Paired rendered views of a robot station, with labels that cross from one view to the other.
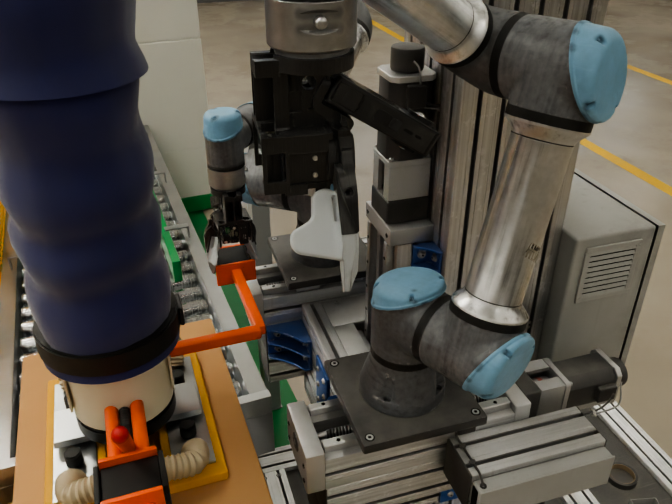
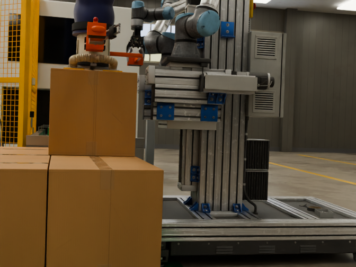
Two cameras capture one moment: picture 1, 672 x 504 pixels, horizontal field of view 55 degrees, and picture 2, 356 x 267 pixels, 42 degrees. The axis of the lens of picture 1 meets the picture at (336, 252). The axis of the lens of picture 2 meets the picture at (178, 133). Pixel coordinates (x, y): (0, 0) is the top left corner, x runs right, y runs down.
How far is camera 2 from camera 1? 1.95 m
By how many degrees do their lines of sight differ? 30
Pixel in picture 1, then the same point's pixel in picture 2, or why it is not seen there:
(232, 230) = (136, 40)
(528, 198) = not seen: outside the picture
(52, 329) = (80, 13)
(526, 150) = not seen: outside the picture
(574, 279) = (252, 47)
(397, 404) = (180, 53)
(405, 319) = (183, 19)
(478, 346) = (200, 12)
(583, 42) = not seen: outside the picture
